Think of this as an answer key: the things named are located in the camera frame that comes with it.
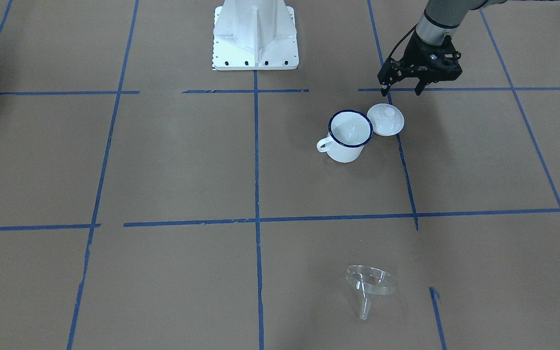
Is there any white ceramic lid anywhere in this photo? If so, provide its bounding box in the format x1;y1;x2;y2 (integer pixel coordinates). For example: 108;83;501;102
366;104;405;137

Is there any clear plastic funnel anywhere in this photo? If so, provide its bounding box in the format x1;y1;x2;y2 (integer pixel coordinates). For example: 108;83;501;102
345;264;398;320

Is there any white enamel mug blue rim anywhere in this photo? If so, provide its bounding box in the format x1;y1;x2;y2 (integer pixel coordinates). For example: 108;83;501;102
317;109;373;163

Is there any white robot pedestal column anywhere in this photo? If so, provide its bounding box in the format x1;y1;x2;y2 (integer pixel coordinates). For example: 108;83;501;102
212;0;300;71

